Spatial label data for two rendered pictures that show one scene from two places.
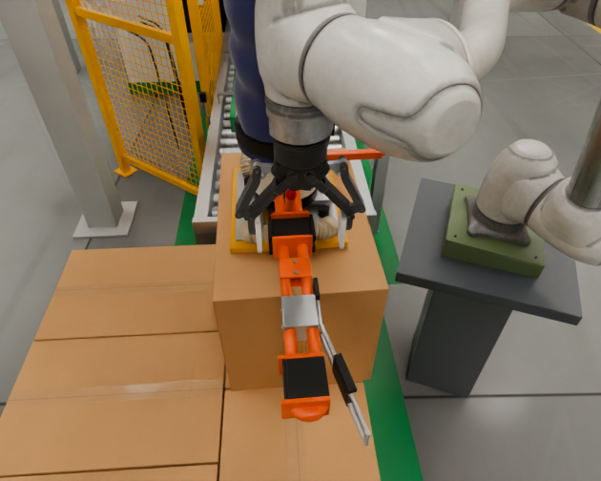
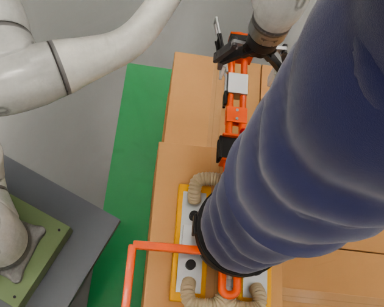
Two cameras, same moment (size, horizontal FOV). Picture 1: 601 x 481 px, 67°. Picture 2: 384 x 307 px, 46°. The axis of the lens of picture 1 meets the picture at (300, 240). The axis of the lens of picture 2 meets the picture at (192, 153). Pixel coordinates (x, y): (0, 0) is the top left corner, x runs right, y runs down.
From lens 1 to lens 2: 1.33 m
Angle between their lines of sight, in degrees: 68
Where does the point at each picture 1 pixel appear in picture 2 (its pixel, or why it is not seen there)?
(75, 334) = (369, 255)
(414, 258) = (97, 232)
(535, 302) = (21, 169)
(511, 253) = (17, 203)
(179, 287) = (296, 293)
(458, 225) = (49, 243)
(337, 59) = not seen: outside the picture
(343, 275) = (188, 159)
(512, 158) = (2, 217)
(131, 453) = not seen: hidden behind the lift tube
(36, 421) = not seen: hidden behind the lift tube
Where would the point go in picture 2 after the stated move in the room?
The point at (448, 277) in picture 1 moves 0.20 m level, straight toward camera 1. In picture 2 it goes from (78, 206) to (115, 161)
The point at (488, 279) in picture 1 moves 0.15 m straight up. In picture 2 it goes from (44, 198) to (35, 186)
